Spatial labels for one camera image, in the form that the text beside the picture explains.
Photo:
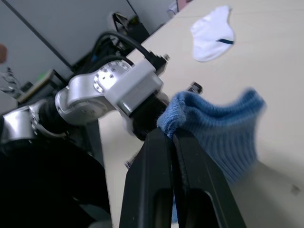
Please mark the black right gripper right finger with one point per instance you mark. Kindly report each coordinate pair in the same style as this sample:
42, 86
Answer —
204, 190

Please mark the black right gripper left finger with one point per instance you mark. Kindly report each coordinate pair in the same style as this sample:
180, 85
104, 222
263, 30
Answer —
147, 180

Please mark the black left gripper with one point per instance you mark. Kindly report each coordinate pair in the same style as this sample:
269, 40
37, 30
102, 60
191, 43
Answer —
148, 118

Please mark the blue ribbed sock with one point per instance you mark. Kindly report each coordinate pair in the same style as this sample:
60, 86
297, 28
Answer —
218, 128

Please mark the person hand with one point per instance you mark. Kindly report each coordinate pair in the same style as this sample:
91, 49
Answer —
2, 53

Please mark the grey table leg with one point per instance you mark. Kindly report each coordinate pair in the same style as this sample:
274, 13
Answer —
95, 142

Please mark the black equipment stand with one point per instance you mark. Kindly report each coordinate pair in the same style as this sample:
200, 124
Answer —
140, 31

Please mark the white sock with navy stripe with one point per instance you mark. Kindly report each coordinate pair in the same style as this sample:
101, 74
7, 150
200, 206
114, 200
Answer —
211, 35

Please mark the tan flat board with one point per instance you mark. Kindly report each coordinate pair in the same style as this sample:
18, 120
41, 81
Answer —
35, 86

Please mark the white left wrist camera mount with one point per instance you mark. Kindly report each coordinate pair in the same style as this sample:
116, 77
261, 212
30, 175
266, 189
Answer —
135, 83

